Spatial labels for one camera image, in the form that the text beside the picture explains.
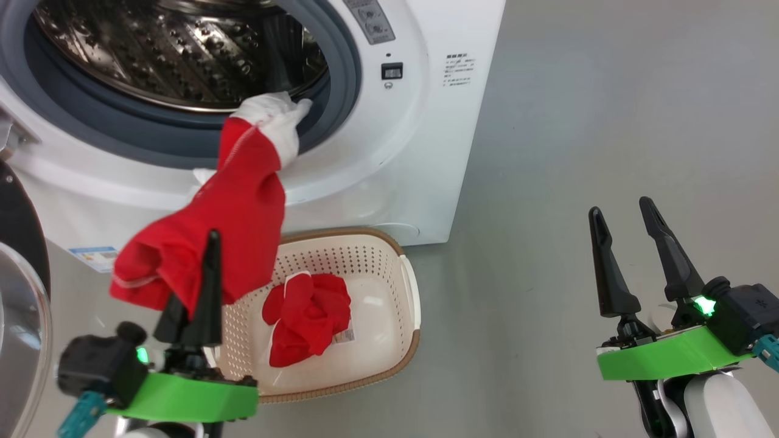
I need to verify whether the metal door hinge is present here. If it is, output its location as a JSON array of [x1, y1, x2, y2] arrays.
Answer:
[[0, 119, 38, 154]]

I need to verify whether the plain red garment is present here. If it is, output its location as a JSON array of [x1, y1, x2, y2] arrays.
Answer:
[[262, 273, 354, 369]]

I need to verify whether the grey rubber door gasket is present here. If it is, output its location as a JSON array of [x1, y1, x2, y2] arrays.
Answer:
[[0, 0, 363, 171]]

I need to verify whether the round drain filter cover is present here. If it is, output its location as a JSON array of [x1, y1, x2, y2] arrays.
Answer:
[[389, 222, 422, 245]]

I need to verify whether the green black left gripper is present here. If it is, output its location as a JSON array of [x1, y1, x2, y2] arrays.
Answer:
[[107, 230, 259, 423]]

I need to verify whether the steel washing machine drum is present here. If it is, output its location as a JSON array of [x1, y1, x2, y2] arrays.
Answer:
[[33, 0, 329, 113]]

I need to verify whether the blue white energy label sticker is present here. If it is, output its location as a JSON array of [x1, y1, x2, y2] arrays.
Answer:
[[69, 246, 119, 273]]

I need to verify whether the grey washer control panel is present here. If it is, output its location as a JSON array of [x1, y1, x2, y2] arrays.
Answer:
[[343, 0, 396, 45]]

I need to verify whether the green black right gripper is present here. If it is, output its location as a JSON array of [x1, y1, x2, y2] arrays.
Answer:
[[588, 196, 761, 381]]

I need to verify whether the teal plug right camera cable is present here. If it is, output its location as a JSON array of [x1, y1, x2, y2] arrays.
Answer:
[[752, 335, 779, 373]]

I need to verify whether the cream laundry basket brown rim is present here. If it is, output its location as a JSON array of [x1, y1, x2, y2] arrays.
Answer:
[[204, 228, 422, 405]]

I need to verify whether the red garment with white sleeves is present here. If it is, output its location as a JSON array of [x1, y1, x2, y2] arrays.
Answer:
[[110, 91, 314, 320]]

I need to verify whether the white washing machine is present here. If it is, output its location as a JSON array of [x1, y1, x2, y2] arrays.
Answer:
[[0, 0, 507, 274]]

